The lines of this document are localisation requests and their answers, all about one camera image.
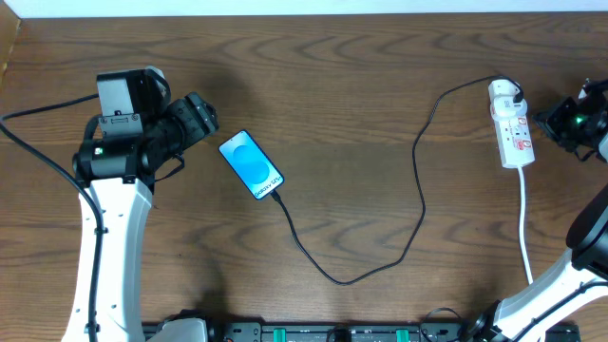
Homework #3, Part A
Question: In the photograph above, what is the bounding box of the blue Galaxy smartphone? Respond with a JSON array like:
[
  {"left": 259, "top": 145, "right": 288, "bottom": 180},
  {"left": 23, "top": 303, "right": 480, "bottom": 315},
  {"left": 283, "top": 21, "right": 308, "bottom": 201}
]
[{"left": 218, "top": 130, "right": 285, "bottom": 200}]

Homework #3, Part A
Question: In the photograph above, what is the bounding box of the black USB charging cable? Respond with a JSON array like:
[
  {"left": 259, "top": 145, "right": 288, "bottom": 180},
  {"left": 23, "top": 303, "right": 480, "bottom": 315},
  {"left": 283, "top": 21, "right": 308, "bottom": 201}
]
[{"left": 269, "top": 73, "right": 524, "bottom": 287}]

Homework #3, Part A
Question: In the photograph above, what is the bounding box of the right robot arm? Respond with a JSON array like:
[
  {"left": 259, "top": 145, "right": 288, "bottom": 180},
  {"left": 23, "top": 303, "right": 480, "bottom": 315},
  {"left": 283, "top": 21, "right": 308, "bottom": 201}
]
[{"left": 461, "top": 79, "right": 607, "bottom": 341}]

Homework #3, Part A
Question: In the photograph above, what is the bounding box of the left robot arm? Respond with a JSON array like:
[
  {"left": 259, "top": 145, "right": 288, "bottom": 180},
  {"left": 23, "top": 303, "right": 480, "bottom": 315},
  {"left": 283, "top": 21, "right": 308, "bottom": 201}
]
[{"left": 63, "top": 66, "right": 219, "bottom": 341}]

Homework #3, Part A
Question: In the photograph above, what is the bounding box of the white charger plug adapter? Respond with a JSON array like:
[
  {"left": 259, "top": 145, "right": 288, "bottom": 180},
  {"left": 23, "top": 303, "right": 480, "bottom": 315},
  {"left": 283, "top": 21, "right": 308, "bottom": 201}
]
[{"left": 490, "top": 96, "right": 527, "bottom": 122}]

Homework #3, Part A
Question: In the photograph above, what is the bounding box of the white power strip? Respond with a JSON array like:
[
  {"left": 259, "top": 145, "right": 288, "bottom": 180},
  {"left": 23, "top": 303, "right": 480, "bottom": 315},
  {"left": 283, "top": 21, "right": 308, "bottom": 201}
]
[{"left": 488, "top": 79, "right": 535, "bottom": 169}]

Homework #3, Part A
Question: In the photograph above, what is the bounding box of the white power strip cord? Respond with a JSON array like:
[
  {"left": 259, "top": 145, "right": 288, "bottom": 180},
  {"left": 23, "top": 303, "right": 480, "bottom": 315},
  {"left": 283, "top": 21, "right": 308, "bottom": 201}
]
[{"left": 516, "top": 165, "right": 534, "bottom": 286}]

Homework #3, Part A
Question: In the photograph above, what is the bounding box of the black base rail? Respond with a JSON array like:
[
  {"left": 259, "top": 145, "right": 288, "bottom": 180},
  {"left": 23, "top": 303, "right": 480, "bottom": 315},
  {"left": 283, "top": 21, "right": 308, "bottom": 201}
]
[{"left": 142, "top": 321, "right": 581, "bottom": 342}]

